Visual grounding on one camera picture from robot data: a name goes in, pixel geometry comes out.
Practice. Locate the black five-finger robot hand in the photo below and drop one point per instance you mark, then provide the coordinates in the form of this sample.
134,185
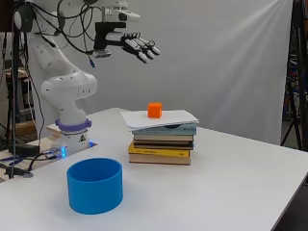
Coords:
138,43

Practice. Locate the white seven-joint robot arm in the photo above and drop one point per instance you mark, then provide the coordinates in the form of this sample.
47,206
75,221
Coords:
65,84

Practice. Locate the orange cube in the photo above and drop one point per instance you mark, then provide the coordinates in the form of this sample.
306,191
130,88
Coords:
155,110

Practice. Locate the white hanging backdrop sheet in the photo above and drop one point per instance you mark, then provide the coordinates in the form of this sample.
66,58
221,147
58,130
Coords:
208,61

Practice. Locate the light blue book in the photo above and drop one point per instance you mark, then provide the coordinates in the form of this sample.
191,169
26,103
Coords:
166,130

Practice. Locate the beige book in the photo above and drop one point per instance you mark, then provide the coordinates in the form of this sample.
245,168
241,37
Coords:
163,137

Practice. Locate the black book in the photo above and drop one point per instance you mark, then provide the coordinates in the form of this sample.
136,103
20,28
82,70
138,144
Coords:
163,144

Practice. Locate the yellow book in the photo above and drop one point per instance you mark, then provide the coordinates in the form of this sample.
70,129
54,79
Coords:
159,152

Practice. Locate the brown-edged book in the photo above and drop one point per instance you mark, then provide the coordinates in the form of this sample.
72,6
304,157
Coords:
159,159

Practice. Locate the black pole stand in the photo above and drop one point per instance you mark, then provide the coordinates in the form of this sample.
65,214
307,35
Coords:
13,86

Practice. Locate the blue round tub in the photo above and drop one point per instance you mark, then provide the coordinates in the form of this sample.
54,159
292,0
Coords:
95,187

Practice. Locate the black power box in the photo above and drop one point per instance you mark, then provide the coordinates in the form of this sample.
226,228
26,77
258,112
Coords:
23,149

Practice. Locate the black tripod stand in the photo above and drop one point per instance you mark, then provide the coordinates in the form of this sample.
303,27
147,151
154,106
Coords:
296,73

